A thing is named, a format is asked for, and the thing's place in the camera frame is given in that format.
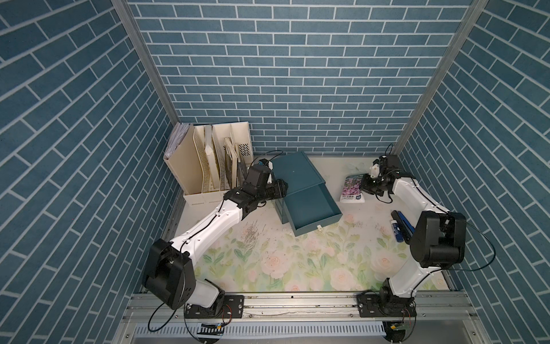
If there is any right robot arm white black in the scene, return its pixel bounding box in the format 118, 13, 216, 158
357, 174, 466, 318

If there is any aluminium mounting rail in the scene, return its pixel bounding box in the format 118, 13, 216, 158
122, 292, 478, 323

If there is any white file organizer rack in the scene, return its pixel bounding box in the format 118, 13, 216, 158
184, 122, 254, 206

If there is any beige folder with papers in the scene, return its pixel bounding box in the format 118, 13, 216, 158
163, 123, 203, 194

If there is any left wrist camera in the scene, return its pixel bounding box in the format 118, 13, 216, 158
243, 163, 272, 191

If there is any purple flower seed bag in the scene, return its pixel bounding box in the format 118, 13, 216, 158
339, 174, 365, 204

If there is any teal drawer cabinet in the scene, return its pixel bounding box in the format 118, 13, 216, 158
273, 152, 325, 224

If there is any blue black tool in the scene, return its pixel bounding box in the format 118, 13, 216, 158
391, 210, 415, 245

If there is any teal top drawer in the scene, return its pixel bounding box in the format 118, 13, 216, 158
284, 184, 342, 237

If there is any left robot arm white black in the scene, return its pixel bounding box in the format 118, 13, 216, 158
142, 179, 288, 317

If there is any white book in rack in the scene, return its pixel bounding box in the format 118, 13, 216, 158
204, 125, 221, 190

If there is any floral table mat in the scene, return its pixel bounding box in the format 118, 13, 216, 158
175, 156, 448, 293

